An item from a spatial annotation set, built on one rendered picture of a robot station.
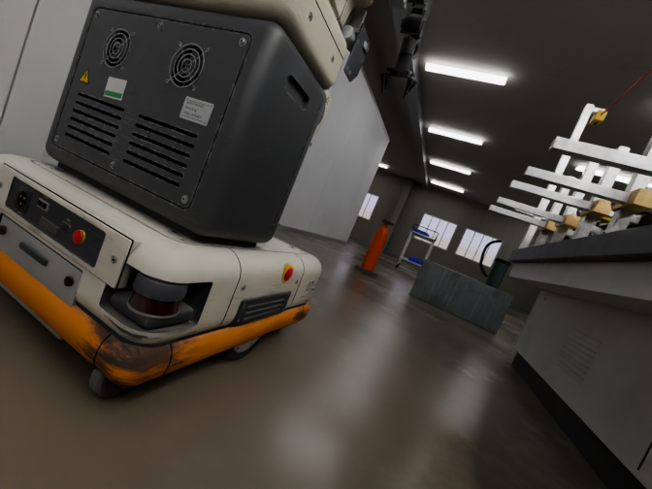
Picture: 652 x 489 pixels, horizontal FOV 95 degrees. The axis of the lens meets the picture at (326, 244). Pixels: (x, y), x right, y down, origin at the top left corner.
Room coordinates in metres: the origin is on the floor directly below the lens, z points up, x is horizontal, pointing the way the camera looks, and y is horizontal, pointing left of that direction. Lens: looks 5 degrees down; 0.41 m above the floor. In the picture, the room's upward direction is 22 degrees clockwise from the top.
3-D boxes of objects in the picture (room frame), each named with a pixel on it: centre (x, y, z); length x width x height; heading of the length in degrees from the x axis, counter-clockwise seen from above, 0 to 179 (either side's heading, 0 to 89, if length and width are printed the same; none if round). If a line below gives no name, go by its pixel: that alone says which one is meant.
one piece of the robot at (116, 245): (0.52, 0.46, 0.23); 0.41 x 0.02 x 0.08; 69
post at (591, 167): (1.45, -1.01, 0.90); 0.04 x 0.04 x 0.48; 70
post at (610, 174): (1.22, -0.92, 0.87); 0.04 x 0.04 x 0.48; 70
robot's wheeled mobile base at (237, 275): (0.83, 0.37, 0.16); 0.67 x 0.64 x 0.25; 159
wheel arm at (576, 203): (1.21, -0.82, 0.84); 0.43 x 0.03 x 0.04; 70
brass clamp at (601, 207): (1.20, -0.92, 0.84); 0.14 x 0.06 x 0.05; 160
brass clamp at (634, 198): (0.96, -0.83, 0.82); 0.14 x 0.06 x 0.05; 160
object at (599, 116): (1.97, -1.23, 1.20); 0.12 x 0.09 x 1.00; 70
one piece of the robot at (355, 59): (1.11, 0.27, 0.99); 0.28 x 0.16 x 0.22; 69
